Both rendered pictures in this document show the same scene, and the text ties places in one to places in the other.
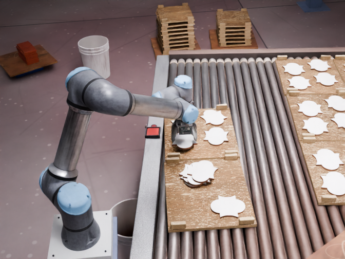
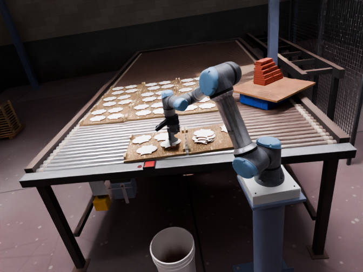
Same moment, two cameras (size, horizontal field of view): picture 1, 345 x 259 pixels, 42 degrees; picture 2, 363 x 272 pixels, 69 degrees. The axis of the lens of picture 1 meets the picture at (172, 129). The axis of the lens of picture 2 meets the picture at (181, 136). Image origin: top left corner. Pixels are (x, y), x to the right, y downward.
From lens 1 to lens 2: 2.21 m
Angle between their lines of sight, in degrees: 72
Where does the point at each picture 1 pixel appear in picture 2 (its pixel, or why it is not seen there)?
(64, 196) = (273, 142)
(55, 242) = (281, 188)
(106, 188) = not seen: outside the picture
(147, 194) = (219, 158)
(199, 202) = (226, 136)
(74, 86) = (224, 75)
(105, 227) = not seen: hidden behind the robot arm
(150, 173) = (197, 160)
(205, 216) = not seen: hidden behind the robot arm
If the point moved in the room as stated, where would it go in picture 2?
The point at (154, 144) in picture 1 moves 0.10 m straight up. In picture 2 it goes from (163, 163) to (160, 149)
